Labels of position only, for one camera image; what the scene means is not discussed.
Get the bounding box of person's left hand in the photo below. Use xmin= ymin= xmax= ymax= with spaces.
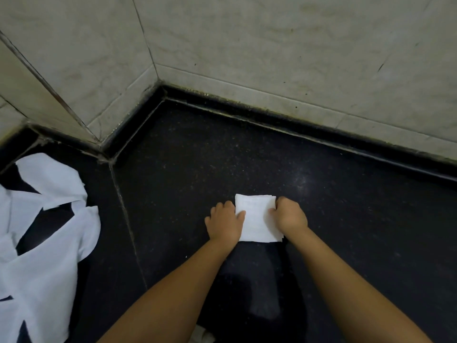
xmin=205 ymin=201 xmax=246 ymax=246

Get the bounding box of person's right hand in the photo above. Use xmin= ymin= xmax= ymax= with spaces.
xmin=268 ymin=197 xmax=308 ymax=243

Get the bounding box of person's right forearm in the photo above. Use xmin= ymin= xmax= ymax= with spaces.
xmin=284 ymin=227 xmax=433 ymax=343

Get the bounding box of person's left forearm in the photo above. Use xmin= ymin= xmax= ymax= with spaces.
xmin=97 ymin=238 xmax=239 ymax=343

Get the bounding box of small unfolded white cloth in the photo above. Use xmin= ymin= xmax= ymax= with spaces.
xmin=16 ymin=153 xmax=88 ymax=211

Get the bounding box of large unfolded white cloth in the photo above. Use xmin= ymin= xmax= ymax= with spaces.
xmin=0 ymin=205 xmax=101 ymax=343

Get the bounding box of crumpled white cloth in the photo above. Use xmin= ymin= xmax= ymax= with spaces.
xmin=0 ymin=185 xmax=49 ymax=263

